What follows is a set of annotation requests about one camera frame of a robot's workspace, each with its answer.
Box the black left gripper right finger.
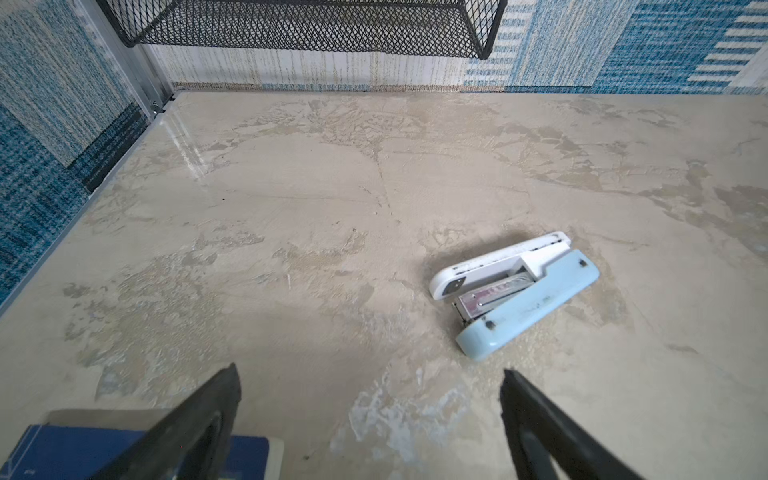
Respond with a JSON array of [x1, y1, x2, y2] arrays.
[[500, 369, 640, 479]]

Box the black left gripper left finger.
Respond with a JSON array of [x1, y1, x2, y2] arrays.
[[91, 364, 242, 479]]

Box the blue book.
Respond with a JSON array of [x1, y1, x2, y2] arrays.
[[1, 409, 284, 479]]

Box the blue and white stapler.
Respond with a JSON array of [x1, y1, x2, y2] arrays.
[[429, 231, 600, 361]]

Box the black wire mesh shelf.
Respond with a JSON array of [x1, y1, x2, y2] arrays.
[[98, 0, 507, 60]]

